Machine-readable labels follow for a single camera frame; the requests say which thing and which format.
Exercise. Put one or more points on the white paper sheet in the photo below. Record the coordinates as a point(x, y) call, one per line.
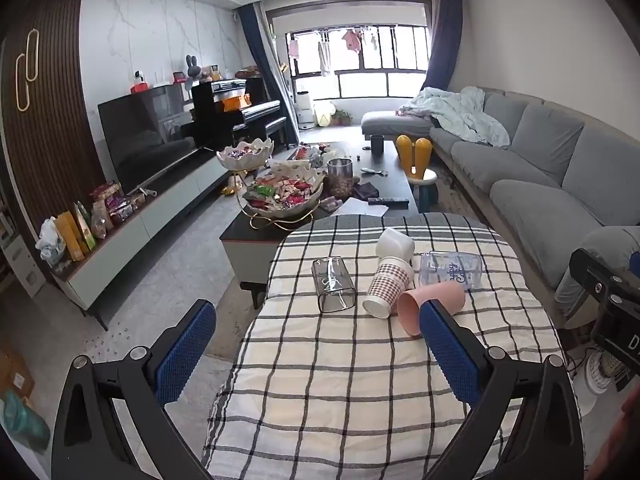
point(362, 207)

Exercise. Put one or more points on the black remote control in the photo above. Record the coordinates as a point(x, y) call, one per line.
point(388, 201)

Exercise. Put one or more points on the cardboard box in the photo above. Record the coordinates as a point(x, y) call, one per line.
point(14, 372)

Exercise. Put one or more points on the checked tablecloth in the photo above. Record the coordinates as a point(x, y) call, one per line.
point(325, 390)

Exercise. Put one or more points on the clear printed plastic cup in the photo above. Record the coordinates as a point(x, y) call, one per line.
point(450, 270)

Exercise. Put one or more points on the teal plastic bag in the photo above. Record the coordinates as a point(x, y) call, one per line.
point(25, 420)

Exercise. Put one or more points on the white television cabinet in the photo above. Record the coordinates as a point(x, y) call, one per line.
point(150, 230)

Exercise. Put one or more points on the white plastic bag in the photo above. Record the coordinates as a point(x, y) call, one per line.
point(49, 245)

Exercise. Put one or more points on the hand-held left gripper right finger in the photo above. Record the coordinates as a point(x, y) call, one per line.
point(450, 355)

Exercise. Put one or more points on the orange bag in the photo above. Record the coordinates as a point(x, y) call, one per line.
point(236, 103)

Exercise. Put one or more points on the person's right forearm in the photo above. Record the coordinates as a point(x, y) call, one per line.
point(625, 440)

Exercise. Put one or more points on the grey sofa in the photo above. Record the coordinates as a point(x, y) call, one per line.
point(530, 160)

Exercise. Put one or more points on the yellow rabbit ear stool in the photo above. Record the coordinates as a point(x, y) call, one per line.
point(414, 157)

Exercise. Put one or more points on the person's grey trouser leg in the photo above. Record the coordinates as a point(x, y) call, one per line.
point(595, 247)

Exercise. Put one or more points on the light blue blanket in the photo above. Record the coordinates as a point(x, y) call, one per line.
point(465, 112)

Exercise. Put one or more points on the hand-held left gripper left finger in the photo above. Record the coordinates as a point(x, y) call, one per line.
point(185, 355)

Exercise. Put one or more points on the flat screen television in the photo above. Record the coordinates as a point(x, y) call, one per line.
point(145, 135)

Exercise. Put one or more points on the window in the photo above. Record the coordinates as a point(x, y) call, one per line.
point(360, 62)

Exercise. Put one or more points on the yellow snack bag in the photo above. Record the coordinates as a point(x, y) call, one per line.
point(70, 235)

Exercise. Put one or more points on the dark coffee table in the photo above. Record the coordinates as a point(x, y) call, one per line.
point(250, 247)

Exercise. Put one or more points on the dark cup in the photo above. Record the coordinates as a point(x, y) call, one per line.
point(376, 143)

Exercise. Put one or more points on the hanging pink garment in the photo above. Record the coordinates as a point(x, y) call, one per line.
point(352, 41)

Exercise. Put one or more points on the white electric heater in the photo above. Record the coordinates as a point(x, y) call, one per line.
point(597, 375)

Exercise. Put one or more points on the blue curtain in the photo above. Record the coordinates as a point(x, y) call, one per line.
point(260, 60)
point(442, 40)

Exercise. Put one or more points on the checked paper cup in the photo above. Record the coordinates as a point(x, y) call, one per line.
point(386, 285)

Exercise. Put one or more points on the white cup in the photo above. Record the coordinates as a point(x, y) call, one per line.
point(395, 245)

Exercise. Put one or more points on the hanging white garment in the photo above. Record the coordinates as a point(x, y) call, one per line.
point(325, 57)

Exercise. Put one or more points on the white air purifier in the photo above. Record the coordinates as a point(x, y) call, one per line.
point(305, 110)

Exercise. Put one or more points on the grey rabbit plush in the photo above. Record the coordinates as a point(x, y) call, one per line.
point(193, 71)

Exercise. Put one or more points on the dark purple cloth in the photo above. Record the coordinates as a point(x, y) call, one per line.
point(366, 190)

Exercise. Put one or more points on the black piano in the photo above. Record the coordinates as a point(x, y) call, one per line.
point(235, 120)

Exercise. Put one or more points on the tiered snack bowl stand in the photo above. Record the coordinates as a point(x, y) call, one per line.
point(280, 195)

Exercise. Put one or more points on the potted plant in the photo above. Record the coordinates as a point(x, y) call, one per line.
point(342, 118)

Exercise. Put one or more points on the gold wall lamp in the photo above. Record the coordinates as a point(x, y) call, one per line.
point(27, 70)

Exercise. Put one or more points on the white security camera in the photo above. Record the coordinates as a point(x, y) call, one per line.
point(140, 77)

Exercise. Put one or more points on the pile of snack packets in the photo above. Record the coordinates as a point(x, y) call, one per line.
point(117, 205)

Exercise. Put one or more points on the glass jar of nuts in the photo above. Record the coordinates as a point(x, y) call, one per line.
point(340, 179)

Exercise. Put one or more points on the pink cup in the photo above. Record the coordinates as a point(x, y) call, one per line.
point(412, 310)

